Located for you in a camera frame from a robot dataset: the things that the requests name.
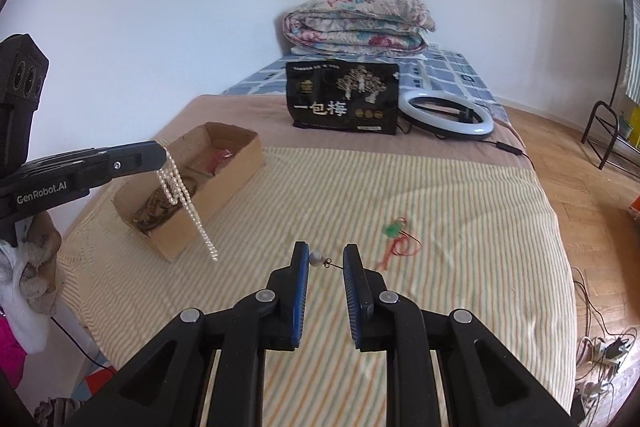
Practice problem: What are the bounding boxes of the white pearl necklace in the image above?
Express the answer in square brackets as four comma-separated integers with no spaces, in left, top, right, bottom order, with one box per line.
[156,149,220,264]

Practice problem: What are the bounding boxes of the white ring light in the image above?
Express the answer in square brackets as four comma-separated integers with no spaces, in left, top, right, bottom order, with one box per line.
[398,89,495,138]

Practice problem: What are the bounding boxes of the folded floral quilt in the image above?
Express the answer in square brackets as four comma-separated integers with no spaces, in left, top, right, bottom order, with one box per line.
[282,0,436,55]

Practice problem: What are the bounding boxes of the blue checked bed sheet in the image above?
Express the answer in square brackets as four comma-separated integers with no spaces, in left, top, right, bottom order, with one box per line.
[222,48,507,122]

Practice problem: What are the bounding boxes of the pearl earring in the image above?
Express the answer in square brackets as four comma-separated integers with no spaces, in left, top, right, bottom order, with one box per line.
[309,251,346,269]

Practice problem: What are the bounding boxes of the black metal clothes rack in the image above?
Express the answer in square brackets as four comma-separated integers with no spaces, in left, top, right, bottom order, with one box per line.
[581,0,640,180]

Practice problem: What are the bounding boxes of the yellow striped blanket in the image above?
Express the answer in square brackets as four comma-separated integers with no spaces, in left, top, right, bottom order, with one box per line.
[55,147,573,427]

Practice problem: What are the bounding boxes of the striped hanging cloth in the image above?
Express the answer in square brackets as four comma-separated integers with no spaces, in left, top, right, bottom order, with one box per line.
[620,0,640,102]

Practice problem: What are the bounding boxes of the tangle of floor cables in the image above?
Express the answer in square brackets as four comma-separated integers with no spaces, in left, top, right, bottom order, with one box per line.
[570,267,640,408]

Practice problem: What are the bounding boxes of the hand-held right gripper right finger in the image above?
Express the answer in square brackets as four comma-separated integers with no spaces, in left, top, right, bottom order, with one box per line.
[342,244,576,427]

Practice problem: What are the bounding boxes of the black ring light cable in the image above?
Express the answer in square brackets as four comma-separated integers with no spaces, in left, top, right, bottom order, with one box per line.
[492,138,536,170]

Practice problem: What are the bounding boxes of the white power strip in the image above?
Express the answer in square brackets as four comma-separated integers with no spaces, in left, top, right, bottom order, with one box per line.
[590,337,628,368]

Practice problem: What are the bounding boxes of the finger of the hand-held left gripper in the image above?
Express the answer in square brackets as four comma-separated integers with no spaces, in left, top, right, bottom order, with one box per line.
[22,140,168,188]

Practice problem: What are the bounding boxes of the brown wooden bead necklace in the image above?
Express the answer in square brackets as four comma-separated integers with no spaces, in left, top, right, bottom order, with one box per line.
[131,177,198,233]

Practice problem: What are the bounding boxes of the green pendant with red cord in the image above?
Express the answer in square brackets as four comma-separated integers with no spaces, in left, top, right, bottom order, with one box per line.
[376,217,422,269]

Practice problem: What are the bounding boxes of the black printed bag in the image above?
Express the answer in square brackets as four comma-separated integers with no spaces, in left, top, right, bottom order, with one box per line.
[286,59,401,135]

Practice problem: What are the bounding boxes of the brown leather wrist watch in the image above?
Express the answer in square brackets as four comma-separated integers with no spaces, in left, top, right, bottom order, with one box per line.
[207,148,236,175]

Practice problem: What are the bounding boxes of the cardboard box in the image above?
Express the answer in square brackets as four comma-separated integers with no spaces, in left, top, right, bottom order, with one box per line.
[112,122,266,263]

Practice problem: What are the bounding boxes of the plain brown blanket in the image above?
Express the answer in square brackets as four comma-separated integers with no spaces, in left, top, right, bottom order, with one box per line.
[150,94,533,170]

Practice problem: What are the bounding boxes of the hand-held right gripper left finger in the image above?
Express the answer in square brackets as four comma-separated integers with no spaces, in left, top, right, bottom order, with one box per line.
[65,241,312,427]

